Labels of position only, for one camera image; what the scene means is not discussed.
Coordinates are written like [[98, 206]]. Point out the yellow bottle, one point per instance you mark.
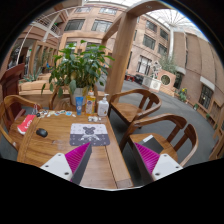
[[90, 103]]

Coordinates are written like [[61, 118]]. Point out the wooden chair left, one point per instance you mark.
[[11, 115]]

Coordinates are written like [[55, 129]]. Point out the black computer mouse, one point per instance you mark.
[[41, 132]]

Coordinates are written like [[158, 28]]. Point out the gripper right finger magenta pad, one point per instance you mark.
[[154, 166]]

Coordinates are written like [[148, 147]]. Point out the potted green plant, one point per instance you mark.
[[77, 70]]

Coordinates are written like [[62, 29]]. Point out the red pouch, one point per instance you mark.
[[22, 128]]

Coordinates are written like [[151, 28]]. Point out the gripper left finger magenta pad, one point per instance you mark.
[[70, 166]]

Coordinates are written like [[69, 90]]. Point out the wooden arch pillar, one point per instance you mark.
[[124, 29]]

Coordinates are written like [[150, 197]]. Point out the wooden chair behind table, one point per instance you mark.
[[61, 103]]

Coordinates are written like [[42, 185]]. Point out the white planter with statue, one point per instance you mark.
[[152, 82]]

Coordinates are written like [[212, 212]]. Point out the blue tube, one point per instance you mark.
[[79, 102]]

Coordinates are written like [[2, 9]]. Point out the wooden chair right far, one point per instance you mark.
[[149, 103]]

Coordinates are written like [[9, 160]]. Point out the white pump bottle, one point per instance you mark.
[[103, 106]]

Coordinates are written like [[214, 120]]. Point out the grey bear mouse pad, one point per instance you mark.
[[96, 134]]

